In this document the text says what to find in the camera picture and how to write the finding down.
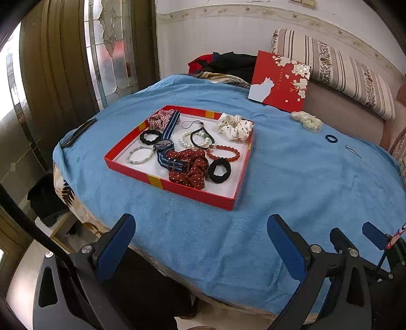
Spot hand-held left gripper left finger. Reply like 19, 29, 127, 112
32, 213, 137, 330

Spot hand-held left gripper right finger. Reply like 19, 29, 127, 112
266, 214, 371, 330

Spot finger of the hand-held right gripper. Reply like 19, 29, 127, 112
329, 227, 352, 254
362, 221, 406, 273

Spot white bead bracelet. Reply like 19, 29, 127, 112
126, 144, 156, 165

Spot red box tray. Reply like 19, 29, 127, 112
104, 105, 255, 211

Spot black scrunchie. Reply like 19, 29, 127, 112
140, 128, 164, 146
208, 159, 233, 185

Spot red polka dot scrunchie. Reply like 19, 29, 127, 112
166, 149, 210, 190

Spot red bead bracelet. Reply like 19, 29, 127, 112
206, 144, 241, 164

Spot striped strap wristwatch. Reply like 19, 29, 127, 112
153, 112, 191, 170

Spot pearl bracelet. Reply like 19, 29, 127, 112
178, 129, 211, 150

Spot dark cord strap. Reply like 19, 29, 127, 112
181, 120, 216, 150

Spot blue blanket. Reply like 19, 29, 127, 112
52, 74, 402, 315

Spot leaf patterned bed sheet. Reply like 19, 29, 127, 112
52, 155, 318, 324

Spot black bag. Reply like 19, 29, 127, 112
27, 173, 72, 227

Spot black flat bar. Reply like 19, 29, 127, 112
60, 117, 97, 148

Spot cream scrunchie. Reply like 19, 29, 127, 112
291, 111, 323, 133

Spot red checkered scrunchie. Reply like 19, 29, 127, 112
147, 109, 181, 131

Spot white polka dot scrunchie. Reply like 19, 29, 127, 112
216, 112, 255, 141

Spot long striped floral cushion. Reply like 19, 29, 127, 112
271, 28, 396, 121

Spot red floral box lid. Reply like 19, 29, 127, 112
248, 50, 311, 113

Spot wooden glazed door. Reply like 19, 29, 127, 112
19, 0, 159, 150

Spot pile of clothes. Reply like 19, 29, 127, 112
188, 52, 258, 89

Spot white printed cable sleeve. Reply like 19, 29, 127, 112
385, 222, 406, 251

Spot black cable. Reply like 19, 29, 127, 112
0, 182, 96, 330

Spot pink upholstered bed frame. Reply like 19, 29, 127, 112
304, 81, 406, 150

